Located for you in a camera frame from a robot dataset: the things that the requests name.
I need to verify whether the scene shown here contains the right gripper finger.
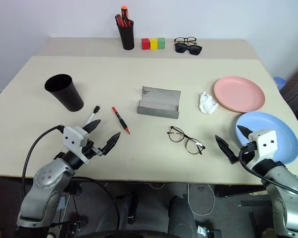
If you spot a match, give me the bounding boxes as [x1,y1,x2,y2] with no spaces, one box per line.
[215,135,239,164]
[237,125,251,142]

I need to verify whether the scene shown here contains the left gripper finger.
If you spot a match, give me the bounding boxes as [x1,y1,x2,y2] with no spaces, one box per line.
[100,131,121,156]
[83,119,102,133]

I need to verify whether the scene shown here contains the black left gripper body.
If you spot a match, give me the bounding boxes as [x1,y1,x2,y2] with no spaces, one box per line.
[80,139,107,160]

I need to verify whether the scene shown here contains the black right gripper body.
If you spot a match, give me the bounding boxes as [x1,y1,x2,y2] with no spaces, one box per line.
[234,148,258,164]

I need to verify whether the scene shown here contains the white marker black cap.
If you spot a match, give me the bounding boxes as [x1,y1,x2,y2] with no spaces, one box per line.
[83,106,101,127]

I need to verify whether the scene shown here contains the red and black pen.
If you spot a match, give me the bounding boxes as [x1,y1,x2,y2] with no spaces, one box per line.
[111,106,131,135]

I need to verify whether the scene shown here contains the thin black round-frame glasses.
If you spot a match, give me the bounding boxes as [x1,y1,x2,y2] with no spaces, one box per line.
[167,125,206,156]

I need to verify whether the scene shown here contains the wide black plastic cup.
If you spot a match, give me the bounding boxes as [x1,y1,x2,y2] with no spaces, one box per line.
[44,73,84,112]

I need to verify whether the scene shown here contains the pink plate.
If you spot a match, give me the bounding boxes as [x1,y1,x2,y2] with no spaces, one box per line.
[213,76,266,114]

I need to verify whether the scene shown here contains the blue plate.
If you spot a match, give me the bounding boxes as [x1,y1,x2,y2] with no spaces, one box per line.
[235,111,298,166]

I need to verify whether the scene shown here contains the crumpled white paper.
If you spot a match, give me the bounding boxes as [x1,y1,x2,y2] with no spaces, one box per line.
[198,91,219,115]

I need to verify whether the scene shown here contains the blue round container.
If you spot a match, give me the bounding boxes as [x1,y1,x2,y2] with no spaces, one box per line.
[273,76,286,90]

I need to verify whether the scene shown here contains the grey metal tray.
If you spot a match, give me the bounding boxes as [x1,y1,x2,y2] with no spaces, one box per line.
[137,86,181,119]

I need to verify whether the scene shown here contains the dark rounded shape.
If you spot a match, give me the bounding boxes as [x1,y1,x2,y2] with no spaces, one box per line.
[167,195,197,238]
[113,191,139,225]

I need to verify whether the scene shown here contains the tall black pen holder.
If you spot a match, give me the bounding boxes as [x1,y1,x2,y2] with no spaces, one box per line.
[115,18,135,51]

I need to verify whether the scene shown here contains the black sunglasses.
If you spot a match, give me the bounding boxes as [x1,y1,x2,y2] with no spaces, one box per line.
[174,43,203,56]

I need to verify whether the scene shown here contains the brown clear-lens glasses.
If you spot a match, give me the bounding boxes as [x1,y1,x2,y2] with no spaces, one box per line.
[174,36,197,46]

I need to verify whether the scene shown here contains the orange-capped black screwdriver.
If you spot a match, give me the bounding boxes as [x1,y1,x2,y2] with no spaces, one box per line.
[121,4,130,27]

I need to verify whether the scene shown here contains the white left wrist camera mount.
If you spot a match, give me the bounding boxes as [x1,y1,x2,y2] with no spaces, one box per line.
[63,125,89,164]

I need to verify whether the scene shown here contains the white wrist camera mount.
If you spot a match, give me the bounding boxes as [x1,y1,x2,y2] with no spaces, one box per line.
[63,125,89,164]
[248,129,277,162]

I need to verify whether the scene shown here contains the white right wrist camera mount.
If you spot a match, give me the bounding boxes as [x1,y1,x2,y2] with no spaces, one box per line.
[248,129,277,162]

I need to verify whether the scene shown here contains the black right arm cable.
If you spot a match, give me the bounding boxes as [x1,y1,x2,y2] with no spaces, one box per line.
[239,142,298,199]

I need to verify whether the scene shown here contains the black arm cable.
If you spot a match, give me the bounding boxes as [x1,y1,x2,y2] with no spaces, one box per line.
[239,142,298,199]
[21,125,120,234]

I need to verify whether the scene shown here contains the black table frame bar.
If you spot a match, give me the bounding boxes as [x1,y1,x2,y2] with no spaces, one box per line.
[215,184,267,199]

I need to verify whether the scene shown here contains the white floor cable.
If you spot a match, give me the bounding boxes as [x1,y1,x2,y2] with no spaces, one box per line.
[187,183,216,215]

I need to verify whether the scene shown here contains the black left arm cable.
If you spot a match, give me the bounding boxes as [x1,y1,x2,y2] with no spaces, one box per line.
[21,125,120,234]

